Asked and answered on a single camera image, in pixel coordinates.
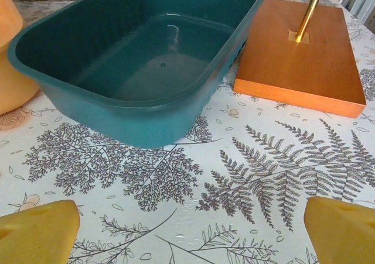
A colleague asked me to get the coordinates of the teal plastic container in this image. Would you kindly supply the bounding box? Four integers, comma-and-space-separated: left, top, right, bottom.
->
7, 0, 266, 149

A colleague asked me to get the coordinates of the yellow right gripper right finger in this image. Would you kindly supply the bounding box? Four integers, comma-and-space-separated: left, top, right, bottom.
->
304, 196, 375, 264

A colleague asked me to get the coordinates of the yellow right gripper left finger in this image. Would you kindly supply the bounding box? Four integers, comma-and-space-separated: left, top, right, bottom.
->
0, 199, 81, 264

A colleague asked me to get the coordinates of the floral patterned tablecloth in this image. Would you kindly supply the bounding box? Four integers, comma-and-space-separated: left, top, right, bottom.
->
0, 0, 375, 264

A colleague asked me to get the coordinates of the wooden base gold wire stand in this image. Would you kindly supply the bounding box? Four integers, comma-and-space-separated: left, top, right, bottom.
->
233, 0, 367, 119

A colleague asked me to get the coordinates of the aluminium frame post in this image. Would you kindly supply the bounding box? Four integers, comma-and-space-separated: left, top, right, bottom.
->
341, 0, 375, 32

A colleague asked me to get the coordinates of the orange plastic container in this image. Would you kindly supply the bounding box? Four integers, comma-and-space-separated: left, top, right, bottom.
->
0, 0, 40, 115

